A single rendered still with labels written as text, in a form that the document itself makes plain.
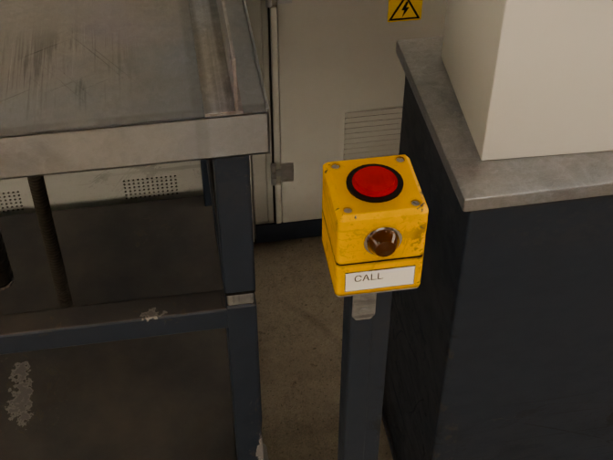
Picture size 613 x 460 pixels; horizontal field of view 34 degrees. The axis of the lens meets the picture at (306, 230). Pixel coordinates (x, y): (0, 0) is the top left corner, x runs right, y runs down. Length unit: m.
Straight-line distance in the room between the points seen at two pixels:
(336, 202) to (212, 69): 0.30
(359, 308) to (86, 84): 0.39
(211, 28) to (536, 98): 0.37
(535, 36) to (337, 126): 0.90
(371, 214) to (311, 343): 1.09
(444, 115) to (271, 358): 0.82
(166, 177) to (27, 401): 0.54
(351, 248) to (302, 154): 1.09
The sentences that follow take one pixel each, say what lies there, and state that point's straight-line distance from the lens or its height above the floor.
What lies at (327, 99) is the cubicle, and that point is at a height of 0.37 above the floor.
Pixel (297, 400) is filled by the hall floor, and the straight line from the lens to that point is 1.84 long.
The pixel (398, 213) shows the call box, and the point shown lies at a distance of 0.86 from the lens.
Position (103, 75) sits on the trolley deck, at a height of 0.85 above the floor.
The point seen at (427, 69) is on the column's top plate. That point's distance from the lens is 1.29.
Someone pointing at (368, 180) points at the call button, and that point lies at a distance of 0.87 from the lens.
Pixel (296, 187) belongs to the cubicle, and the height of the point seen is 0.16.
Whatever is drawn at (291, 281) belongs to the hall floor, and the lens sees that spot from 2.04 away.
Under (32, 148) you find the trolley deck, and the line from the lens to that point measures 1.07.
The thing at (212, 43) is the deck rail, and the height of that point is 0.85.
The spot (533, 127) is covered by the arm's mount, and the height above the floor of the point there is 0.79.
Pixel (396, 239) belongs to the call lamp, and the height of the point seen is 0.88.
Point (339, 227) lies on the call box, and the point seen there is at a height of 0.89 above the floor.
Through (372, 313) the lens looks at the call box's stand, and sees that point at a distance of 0.97.
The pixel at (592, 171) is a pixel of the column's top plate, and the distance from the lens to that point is 1.17.
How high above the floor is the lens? 1.47
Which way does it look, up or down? 43 degrees down
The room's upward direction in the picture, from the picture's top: straight up
